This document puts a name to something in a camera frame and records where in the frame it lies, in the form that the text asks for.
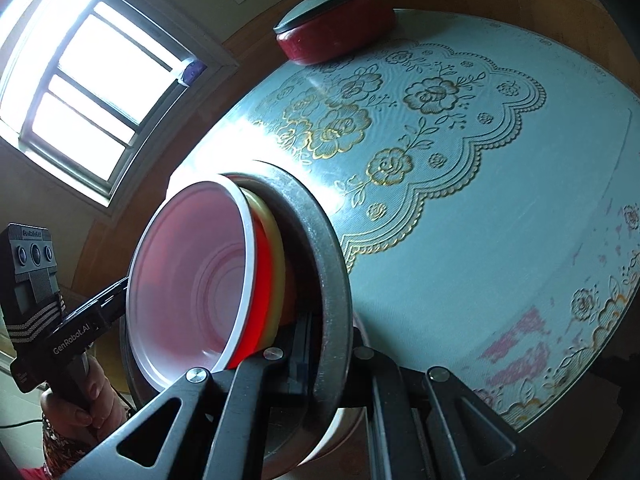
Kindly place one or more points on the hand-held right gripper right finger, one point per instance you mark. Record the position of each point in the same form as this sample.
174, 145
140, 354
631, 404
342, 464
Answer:
395, 390

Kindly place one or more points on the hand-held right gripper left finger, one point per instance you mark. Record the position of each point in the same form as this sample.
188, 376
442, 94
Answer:
250, 385

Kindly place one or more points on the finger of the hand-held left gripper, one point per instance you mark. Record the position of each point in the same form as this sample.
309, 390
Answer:
110, 300

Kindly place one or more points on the white plate with red print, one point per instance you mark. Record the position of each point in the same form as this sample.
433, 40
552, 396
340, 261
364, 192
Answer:
345, 432

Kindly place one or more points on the red plastic bowl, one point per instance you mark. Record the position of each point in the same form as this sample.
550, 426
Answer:
190, 285

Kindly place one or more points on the yellow plastic bowl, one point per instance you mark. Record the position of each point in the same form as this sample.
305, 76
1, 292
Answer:
280, 270

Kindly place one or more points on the stainless steel bowl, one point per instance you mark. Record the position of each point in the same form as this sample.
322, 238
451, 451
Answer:
331, 270

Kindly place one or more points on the person's left forearm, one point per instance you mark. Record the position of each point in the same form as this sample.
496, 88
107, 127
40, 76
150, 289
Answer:
62, 452

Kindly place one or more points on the person's left hand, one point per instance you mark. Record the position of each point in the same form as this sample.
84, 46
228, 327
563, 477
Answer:
95, 400

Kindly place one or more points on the red cooking pot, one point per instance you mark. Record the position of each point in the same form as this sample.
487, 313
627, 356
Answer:
345, 30

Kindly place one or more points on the grey pot lid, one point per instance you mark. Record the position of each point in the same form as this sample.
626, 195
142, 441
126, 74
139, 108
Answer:
322, 5

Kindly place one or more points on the window with metal frame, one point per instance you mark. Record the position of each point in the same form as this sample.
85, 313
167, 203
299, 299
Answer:
90, 80

